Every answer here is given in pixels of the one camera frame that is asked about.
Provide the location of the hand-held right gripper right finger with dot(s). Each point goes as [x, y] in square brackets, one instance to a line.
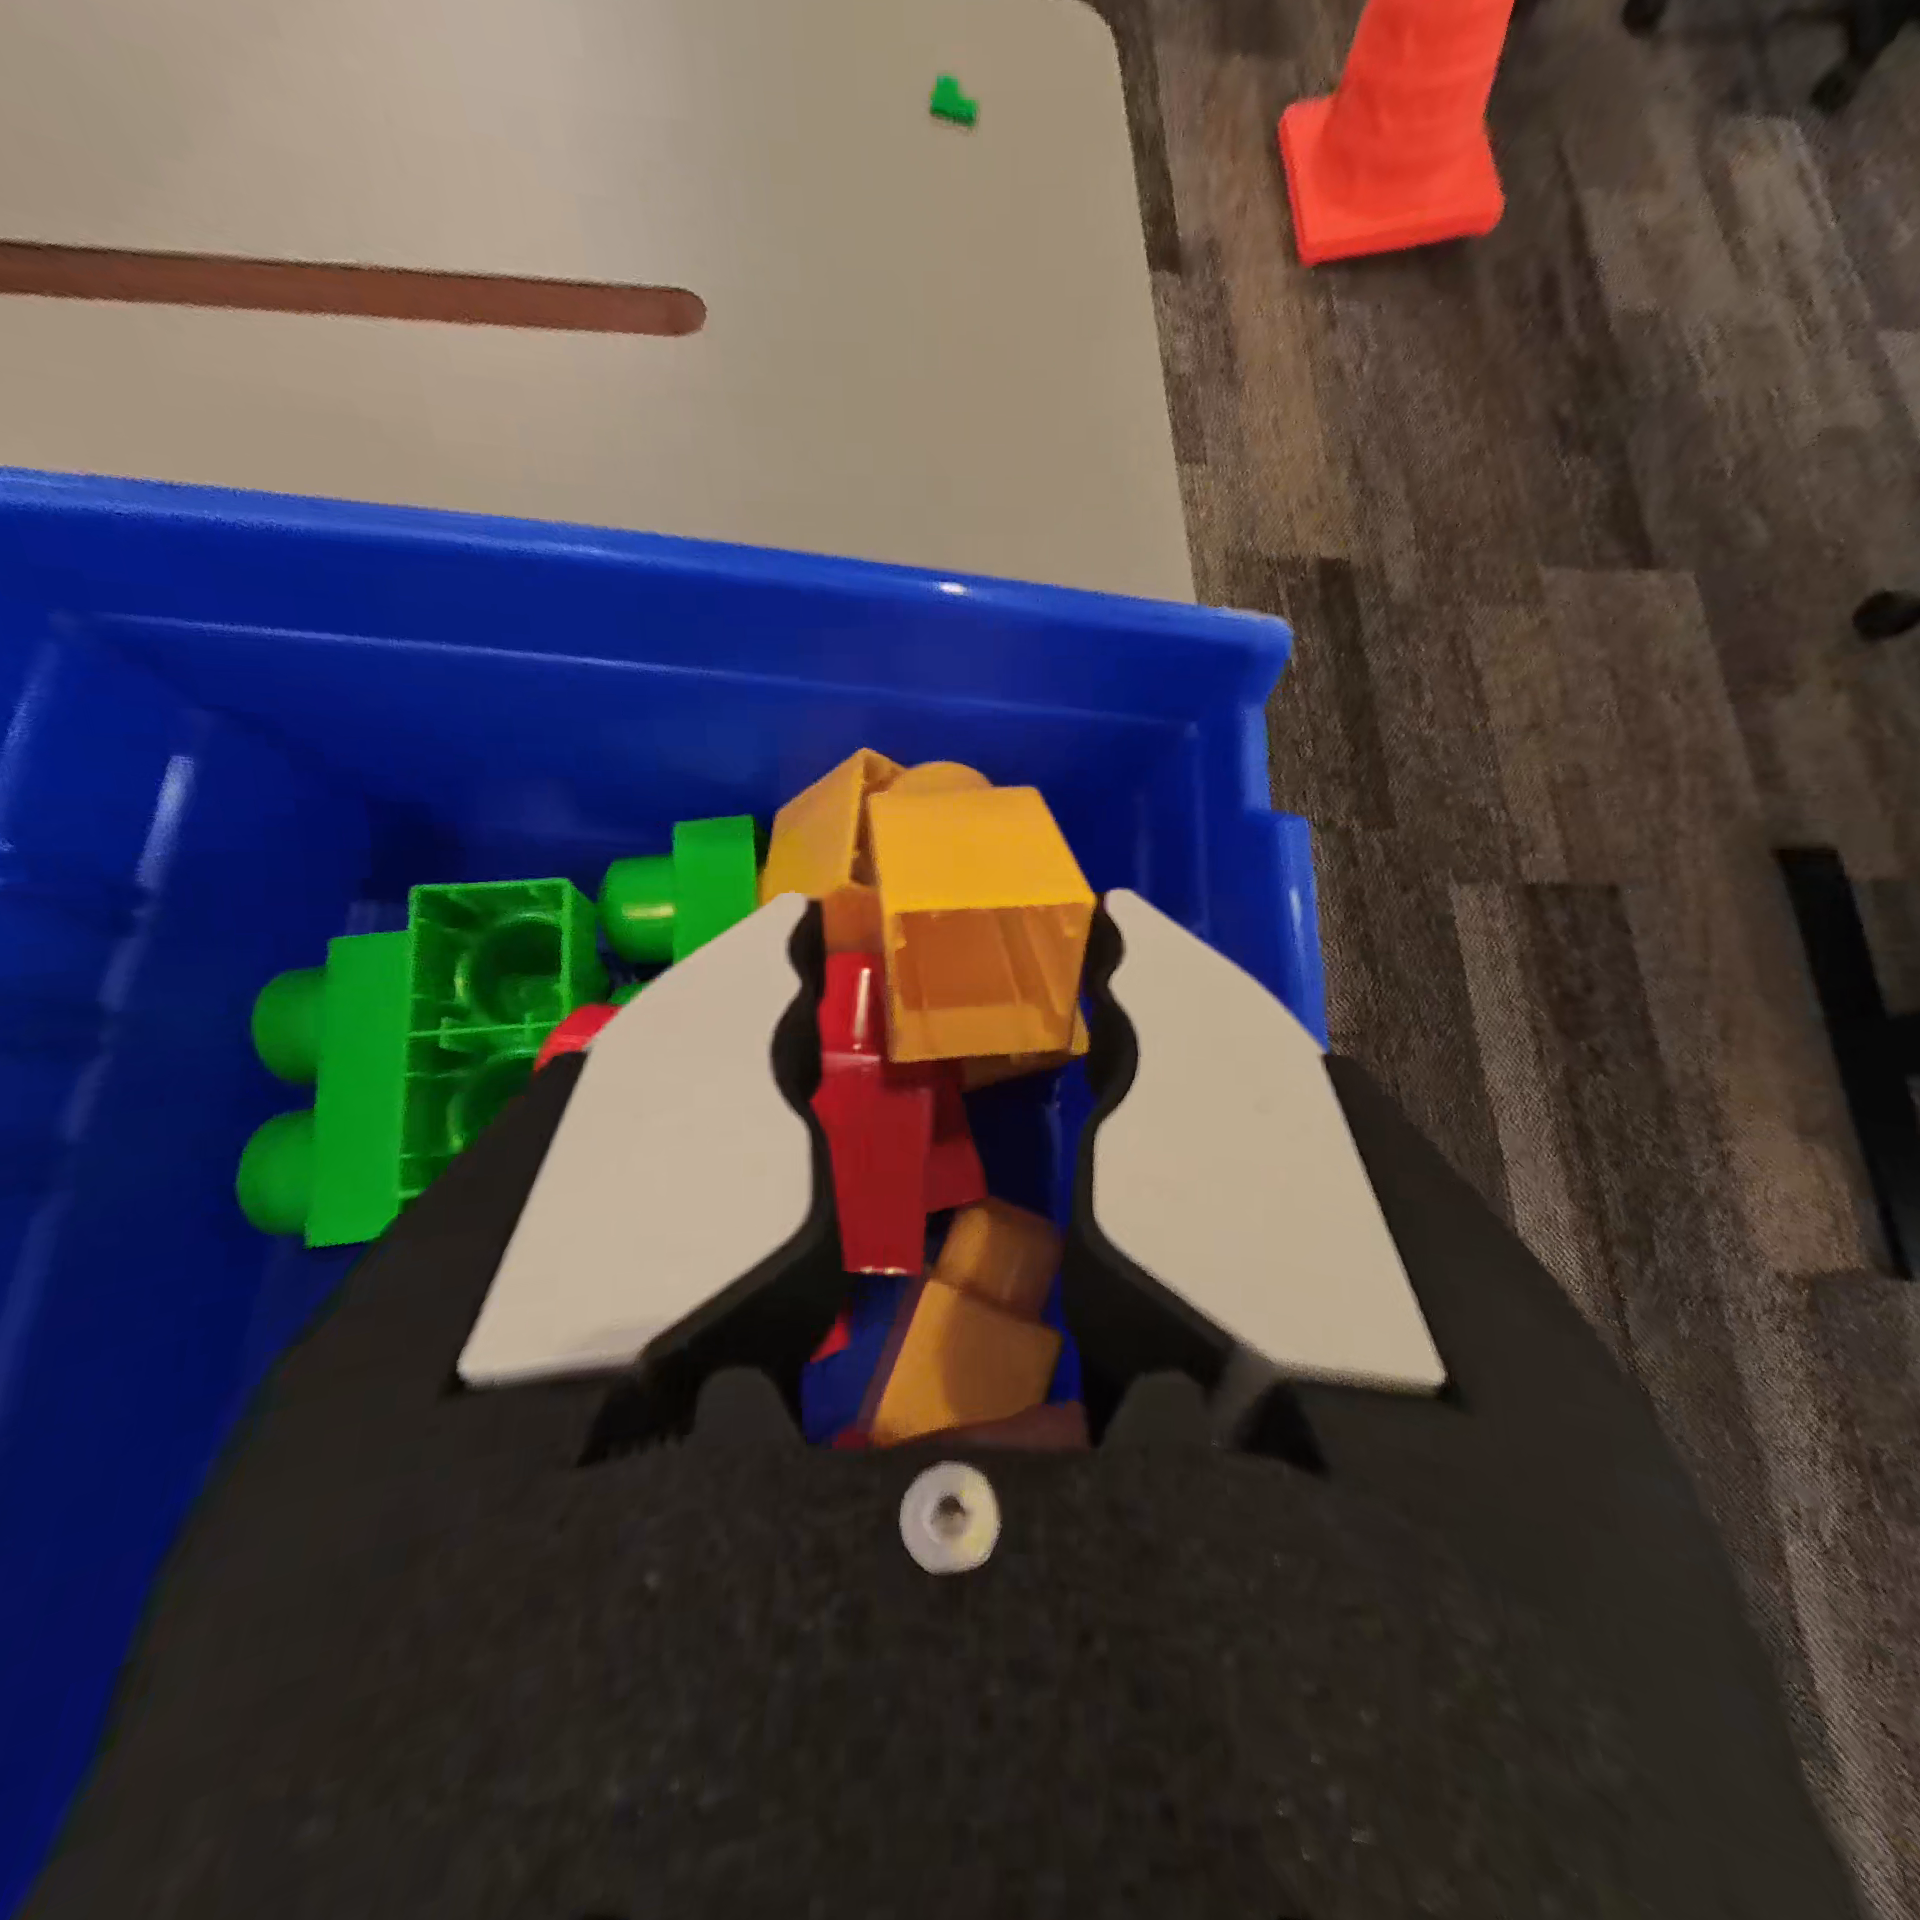
[1260, 1201]

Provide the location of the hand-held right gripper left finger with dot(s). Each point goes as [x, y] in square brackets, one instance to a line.
[630, 1201]

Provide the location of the pile of colourful toy blocks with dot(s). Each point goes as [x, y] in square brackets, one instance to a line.
[392, 1050]

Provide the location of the yellow toy building block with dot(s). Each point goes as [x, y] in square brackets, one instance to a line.
[975, 913]

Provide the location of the blue plastic bin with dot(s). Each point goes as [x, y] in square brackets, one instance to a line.
[181, 754]

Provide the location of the black chair base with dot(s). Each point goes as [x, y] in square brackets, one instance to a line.
[1858, 1050]

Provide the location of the orange traffic cone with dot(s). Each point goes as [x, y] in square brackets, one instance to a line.
[1395, 136]

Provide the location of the small green table marker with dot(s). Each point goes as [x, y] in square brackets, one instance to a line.
[950, 104]

